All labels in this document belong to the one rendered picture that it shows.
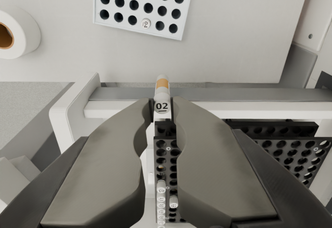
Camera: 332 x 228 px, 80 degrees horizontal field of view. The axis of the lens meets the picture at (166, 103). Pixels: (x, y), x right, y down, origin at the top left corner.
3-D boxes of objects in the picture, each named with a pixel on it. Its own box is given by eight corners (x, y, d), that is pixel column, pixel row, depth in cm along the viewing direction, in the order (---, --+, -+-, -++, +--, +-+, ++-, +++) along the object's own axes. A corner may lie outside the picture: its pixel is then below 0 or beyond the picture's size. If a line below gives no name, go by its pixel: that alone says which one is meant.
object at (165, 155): (155, 219, 33) (155, 222, 33) (153, 136, 25) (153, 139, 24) (166, 219, 33) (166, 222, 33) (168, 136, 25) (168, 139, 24)
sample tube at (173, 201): (168, 181, 33) (169, 208, 29) (168, 176, 32) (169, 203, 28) (176, 181, 33) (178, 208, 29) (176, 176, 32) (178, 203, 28)
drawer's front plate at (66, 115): (111, 199, 43) (96, 259, 33) (86, 70, 28) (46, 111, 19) (119, 199, 43) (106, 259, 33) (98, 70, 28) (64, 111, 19)
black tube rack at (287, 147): (156, 189, 38) (155, 223, 33) (155, 111, 30) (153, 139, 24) (271, 189, 39) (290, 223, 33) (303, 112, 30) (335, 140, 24)
